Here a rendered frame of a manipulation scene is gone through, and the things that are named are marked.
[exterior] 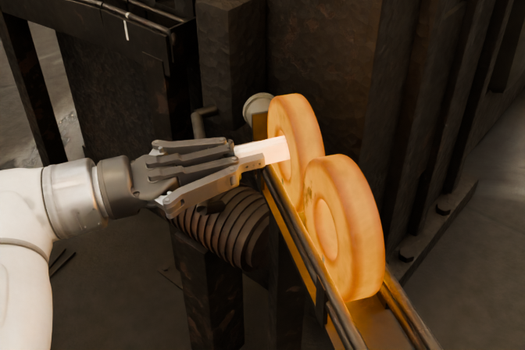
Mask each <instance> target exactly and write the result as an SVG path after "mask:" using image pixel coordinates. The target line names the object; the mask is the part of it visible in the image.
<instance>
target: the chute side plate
mask: <svg viewBox="0 0 525 350"><path fill-rule="evenodd" d="M0 6H1V9H2V11H3V12H4V13H8V14H10V15H13V16H16V17H19V18H21V19H24V20H28V21H30V22H33V23H36V24H39V25H42V26H44V27H48V28H51V29H53V30H57V31H60V32H62V33H64V34H68V35H71V36H74V37H76V38H80V39H83V40H85V41H89V42H91V43H94V44H97V45H101V46H103V47H106V48H109V49H111V50H113V51H114V52H118V53H120V54H121V55H124V56H126V57H127V58H129V59H133V60H134V61H136V62H138V63H140V64H142V65H144V60H143V55H142V52H145V53H147V54H149V55H152V56H154V57H156V58H157V59H161V60H162V61H163V66H164V73H165V75H166V76H168V77H172V70H171V63H170V50H169V44H168V37H167V36H166V35H165V34H161V33H159V32H157V31H155V30H152V29H150V28H147V27H145V26H142V25H140V24H138V23H135V22H133V21H131V20H128V19H126V18H123V17H122V16H118V15H116V14H114V13H112V12H109V11H107V10H104V9H101V8H98V7H95V6H92V5H87V4H84V3H81V2H76V1H73V0H0ZM124 20H125V21H126V25H127V33H128V38H129V40H127V36H126V31H125V26H124V22H123V21H124Z"/></svg>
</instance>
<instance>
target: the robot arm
mask: <svg viewBox="0 0 525 350"><path fill-rule="evenodd" d="M217 146H218V147H217ZM152 147H153V149H152V150H151V152H150V153H149V154H148V155H143V156H141V157H139V158H137V159H134V160H130V159H128V157H127V156H125V155H121V156H117V157H113V158H110V159H103V160H100V161H99V162H98V163H97V166H96V165H95V163H94V162H93V160H92V159H90V158H84V159H78V160H74V161H70V162H65V163H60V164H57V165H55V164H53V165H50V166H47V167H42V168H37V169H25V168H15V169H10V170H0V350H50V348H51V340H52V310H53V309H52V287H51V284H50V280H49V276H48V261H49V256H50V254H51V251H52V246H53V242H55V241H59V240H62V239H64V238H66V239H68V238H72V237H73V236H77V235H80V234H86V233H89V232H92V231H96V230H101V229H104V228H106V227H107V225H108V217H109V218H110V219H113V220H118V219H122V218H125V217H128V216H134V215H137V214H138V213H139V212H140V211H141V208H144V207H148V208H155V207H157V206H158V207H159V208H160V209H162V210H164V211H165V213H166V217H167V218H169V219H172V218H174V217H175V216H177V215H178V214H179V213H181V212H182V211H183V210H185V209H186V208H188V207H191V206H193V205H196V204H198V203H199V202H203V201H205V200H207V199H209V198H211V197H214V196H216V195H219V194H221V193H223V192H225V191H228V190H230V189H232V188H235V187H237V186H238V185H239V180H240V179H241V173H243V172H246V171H249V170H255V169H258V168H262V167H264V166H265V165H267V164H271V163H276V162H279V161H284V160H287V159H290V154H289V150H288V144H287V142H286V139H285V136H280V137H274V138H271V139H267V140H264V141H253V142H249V143H245V144H242V145H235V146H234V142H233V140H231V139H228V143H227V140H226V138H225V137H214V138H204V139H194V140H186V141H160V140H155V141H153V142H152ZM175 163H176V164H177V166H176V165H175ZM179 180H180V182H179Z"/></svg>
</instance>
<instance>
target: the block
mask: <svg viewBox="0 0 525 350"><path fill-rule="evenodd" d="M195 14H196V24H197V34H198V52H199V62H200V71H201V82H202V100H203V107H206V106H209V105H216V107H217V110H218V115H216V116H210V117H208V118H206V119H207V120H209V121H211V122H213V123H215V124H217V125H219V126H221V127H223V128H225V129H227V130H229V131H235V130H237V129H239V128H240V127H242V126H244V125H245V124H246V121H245V118H244V117H243V108H244V105H245V103H246V101H247V100H248V99H249V98H250V97H252V96H253V95H255V94H258V93H263V92H265V93H266V0H196V1H195Z"/></svg>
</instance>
